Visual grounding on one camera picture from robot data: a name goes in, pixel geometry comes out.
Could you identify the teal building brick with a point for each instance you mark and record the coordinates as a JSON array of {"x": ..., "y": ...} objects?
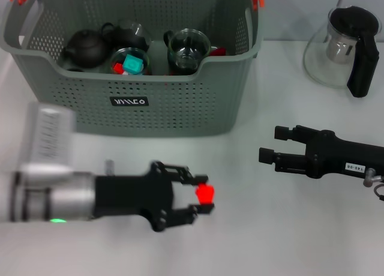
[{"x": 133, "y": 64}]

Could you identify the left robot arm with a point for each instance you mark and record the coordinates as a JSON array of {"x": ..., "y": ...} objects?
[{"x": 60, "y": 198}]

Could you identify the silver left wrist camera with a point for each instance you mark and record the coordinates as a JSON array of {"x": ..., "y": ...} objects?
[{"x": 51, "y": 135}]

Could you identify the grey perforated storage basket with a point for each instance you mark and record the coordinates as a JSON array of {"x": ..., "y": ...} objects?
[{"x": 180, "y": 120}]

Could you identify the small red building brick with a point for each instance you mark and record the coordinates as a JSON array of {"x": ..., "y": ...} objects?
[{"x": 118, "y": 67}]

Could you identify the red wedge building brick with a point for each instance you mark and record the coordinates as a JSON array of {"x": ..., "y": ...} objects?
[{"x": 205, "y": 195}]

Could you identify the dark red building brick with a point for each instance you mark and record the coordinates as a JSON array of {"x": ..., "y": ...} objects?
[{"x": 218, "y": 51}]

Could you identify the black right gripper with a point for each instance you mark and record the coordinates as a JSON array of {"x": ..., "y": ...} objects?
[{"x": 339, "y": 159}]

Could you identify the black clay teapot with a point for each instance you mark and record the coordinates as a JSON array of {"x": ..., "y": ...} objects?
[{"x": 85, "y": 49}]

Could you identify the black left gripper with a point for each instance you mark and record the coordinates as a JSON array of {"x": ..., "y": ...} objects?
[{"x": 129, "y": 195}]

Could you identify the glass teacup with black base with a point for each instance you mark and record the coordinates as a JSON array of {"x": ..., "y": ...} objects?
[
  {"x": 175, "y": 71},
  {"x": 115, "y": 57},
  {"x": 126, "y": 36},
  {"x": 187, "y": 51}
]

